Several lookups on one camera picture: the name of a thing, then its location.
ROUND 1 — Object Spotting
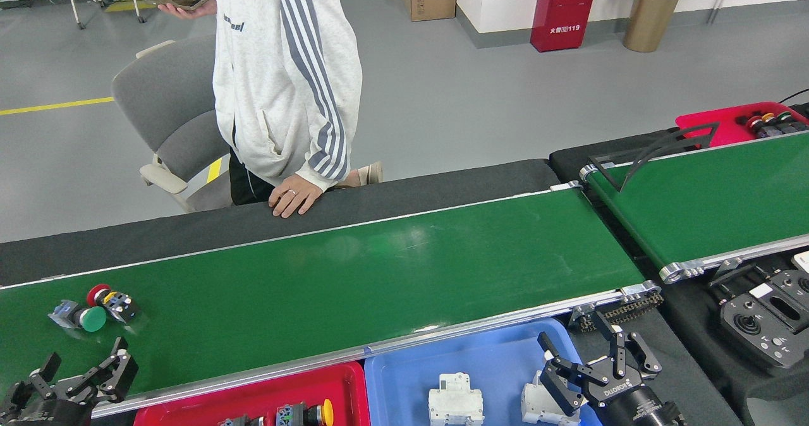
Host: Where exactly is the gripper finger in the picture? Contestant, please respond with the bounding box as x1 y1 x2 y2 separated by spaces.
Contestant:
591 312 663 386
537 331 604 417
60 336 140 406
0 350 64 408

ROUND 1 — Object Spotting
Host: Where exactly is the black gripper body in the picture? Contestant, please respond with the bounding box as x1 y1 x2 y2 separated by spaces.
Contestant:
0 391 95 426
585 372 688 426

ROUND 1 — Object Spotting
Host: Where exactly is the white circuit breaker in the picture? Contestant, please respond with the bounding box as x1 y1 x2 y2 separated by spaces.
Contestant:
428 373 485 426
521 370 582 425

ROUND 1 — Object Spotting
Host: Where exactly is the blue plastic tray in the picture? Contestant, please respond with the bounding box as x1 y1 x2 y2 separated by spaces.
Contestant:
365 317 604 426

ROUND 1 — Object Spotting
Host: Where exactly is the red plastic tray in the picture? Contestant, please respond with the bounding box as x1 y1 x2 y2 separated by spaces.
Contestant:
134 361 370 426

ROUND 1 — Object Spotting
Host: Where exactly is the green feeder conveyor belt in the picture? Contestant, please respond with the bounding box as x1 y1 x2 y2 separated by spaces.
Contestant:
580 132 809 284

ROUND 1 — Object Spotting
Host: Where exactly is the long green conveyor belt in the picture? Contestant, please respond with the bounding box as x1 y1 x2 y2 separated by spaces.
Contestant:
0 181 664 420

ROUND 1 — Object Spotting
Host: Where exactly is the person's left hand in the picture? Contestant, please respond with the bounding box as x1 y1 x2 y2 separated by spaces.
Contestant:
268 173 324 219

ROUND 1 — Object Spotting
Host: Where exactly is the long black table cloth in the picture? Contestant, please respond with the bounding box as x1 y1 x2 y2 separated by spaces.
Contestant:
0 158 562 288

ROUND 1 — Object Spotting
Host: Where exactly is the black remote controller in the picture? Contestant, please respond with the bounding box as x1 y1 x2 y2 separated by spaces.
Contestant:
719 268 809 371

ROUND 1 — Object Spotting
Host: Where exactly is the red plastic bin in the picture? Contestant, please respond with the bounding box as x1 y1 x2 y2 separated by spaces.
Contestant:
675 101 809 149

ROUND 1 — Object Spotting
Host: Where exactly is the grey office chair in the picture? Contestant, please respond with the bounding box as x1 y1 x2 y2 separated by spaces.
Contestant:
111 33 234 214

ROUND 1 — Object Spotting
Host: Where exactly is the potted plant in gold pot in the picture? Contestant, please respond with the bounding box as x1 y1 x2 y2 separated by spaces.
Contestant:
614 0 707 52

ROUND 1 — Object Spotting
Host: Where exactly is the red fire extinguisher cabinet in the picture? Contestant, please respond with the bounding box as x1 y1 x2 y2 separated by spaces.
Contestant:
530 0 602 52

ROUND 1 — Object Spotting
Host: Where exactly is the person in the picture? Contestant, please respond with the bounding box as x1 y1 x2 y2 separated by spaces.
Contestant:
212 0 384 207

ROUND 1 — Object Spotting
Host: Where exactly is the black drive chain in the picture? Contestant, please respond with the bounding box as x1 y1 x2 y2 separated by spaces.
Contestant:
569 292 664 333

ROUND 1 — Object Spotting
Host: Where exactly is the black curved guide frame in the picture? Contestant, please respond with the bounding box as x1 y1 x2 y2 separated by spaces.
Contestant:
588 121 721 193

